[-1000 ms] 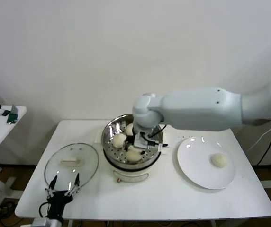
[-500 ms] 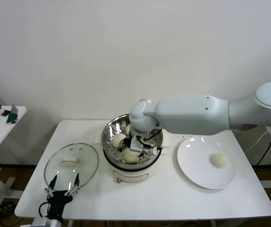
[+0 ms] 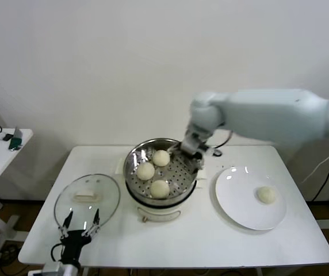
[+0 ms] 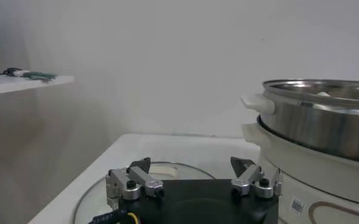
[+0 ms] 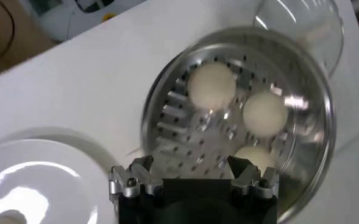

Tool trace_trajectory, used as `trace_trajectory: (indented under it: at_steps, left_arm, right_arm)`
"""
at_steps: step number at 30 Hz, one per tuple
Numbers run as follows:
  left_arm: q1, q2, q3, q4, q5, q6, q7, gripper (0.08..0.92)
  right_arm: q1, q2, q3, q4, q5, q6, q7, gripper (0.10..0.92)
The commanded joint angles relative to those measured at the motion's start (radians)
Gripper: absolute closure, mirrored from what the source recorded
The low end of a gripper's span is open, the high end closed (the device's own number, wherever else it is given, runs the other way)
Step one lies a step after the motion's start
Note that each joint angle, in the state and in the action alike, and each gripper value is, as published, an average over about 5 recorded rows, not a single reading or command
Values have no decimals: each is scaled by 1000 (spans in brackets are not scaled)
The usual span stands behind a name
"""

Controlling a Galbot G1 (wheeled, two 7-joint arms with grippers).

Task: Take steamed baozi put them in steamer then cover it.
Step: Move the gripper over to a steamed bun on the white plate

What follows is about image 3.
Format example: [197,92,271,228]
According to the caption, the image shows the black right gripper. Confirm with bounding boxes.
[167,143,206,171]

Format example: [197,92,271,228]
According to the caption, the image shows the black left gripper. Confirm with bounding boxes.
[58,208,101,264]

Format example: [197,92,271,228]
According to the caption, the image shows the white steamed baozi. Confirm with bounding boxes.
[152,149,171,167]
[150,179,171,199]
[136,162,156,181]
[257,185,277,205]

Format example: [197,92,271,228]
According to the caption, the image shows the round glass pot lid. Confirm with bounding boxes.
[53,173,121,232]

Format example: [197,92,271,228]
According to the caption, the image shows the perforated steel steamer basket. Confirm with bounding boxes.
[114,138,208,206]

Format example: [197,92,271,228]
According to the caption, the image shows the white round plate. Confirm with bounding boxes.
[214,166,287,231]

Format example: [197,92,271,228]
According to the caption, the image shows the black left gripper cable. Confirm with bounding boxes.
[50,242,64,262]

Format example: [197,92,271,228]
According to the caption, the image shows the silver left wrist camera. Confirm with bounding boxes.
[41,262,65,276]

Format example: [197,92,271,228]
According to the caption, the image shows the tangled floor cables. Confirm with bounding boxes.
[0,224,29,276]

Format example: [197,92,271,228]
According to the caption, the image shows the white wall cable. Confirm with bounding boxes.
[300,142,329,185]

